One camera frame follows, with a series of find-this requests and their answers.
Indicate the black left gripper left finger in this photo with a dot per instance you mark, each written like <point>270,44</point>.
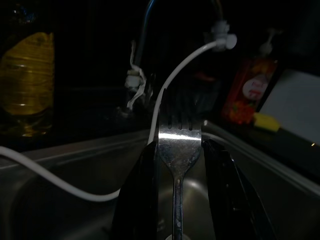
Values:
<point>136,195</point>

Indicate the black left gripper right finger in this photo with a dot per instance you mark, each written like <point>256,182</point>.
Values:
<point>225,190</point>

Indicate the silver metal fork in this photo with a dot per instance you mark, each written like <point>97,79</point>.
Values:
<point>178,155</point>

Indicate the chrome kitchen faucet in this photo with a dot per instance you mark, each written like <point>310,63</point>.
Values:
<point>147,50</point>

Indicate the stainless steel sink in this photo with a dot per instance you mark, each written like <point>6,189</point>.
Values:
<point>75,180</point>

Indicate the yellow sponge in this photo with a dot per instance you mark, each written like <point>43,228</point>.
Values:
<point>266,121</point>

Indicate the red dish soap pump bottle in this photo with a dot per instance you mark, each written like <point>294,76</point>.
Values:
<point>250,87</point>

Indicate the white board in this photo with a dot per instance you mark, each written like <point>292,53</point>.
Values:
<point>292,105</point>

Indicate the yellow cooking oil bottle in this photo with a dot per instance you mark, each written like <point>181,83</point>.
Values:
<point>26,82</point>

